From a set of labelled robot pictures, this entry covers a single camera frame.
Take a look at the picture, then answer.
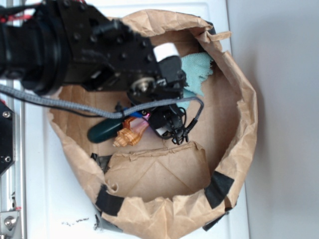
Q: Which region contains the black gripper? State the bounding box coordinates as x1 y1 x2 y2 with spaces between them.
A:
128 42 186 145

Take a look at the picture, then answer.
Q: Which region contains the dark green oblong object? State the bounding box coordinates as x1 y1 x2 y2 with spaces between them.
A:
87 119 123 143

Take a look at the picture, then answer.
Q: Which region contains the grey braided cable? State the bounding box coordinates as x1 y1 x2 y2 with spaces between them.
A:
0 84 204 132

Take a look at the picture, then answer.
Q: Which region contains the white plastic tray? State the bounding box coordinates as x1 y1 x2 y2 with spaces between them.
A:
7 2 251 239

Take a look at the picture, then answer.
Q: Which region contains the orange spiral conch shell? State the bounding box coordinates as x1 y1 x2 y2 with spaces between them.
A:
113 117 149 147

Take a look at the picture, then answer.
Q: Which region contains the silver corner bracket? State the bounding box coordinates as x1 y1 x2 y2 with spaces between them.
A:
0 211 22 239

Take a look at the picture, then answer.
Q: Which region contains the aluminium frame rail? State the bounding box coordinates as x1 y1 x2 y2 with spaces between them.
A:
0 93 27 239

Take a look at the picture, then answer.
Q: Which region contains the teal terry cloth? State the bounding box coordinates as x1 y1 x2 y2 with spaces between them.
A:
181 52 213 98

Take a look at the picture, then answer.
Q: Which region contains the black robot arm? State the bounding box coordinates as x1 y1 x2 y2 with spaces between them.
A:
0 0 190 144

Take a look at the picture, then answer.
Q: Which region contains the black mounting plate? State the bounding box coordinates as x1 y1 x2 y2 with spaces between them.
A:
0 101 14 176

